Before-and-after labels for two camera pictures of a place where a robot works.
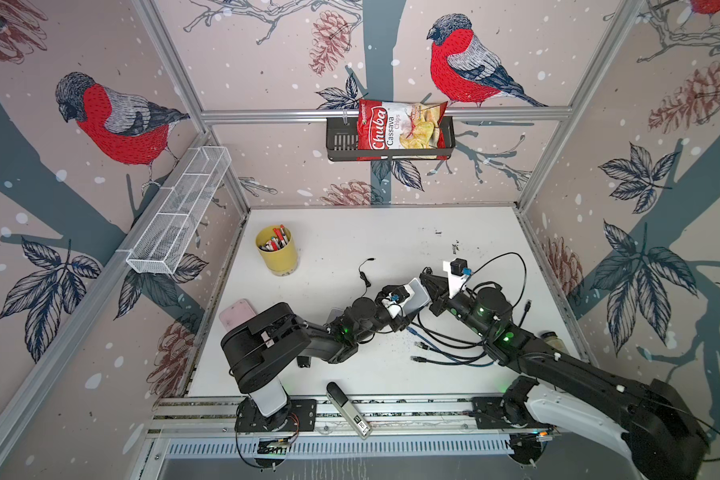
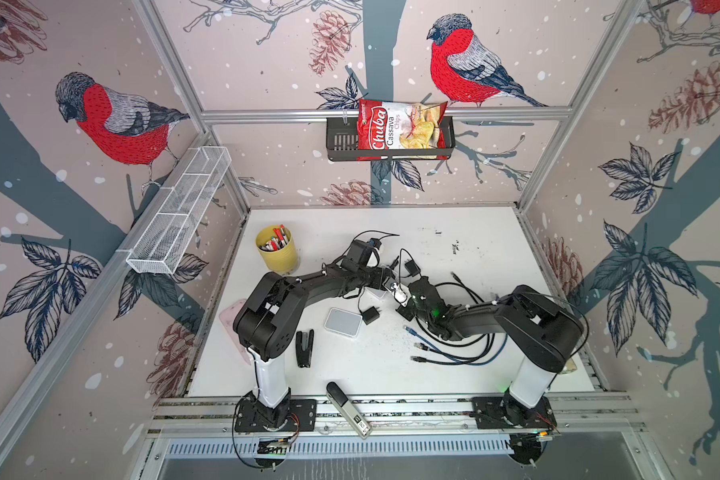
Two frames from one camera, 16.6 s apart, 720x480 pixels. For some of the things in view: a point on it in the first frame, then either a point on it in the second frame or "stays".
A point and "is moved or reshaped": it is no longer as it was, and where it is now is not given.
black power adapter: x=495 y=305 is moved or reshaped
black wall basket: x=342 y=144 stays
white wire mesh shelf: x=160 y=247 stays
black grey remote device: x=349 y=410 stays
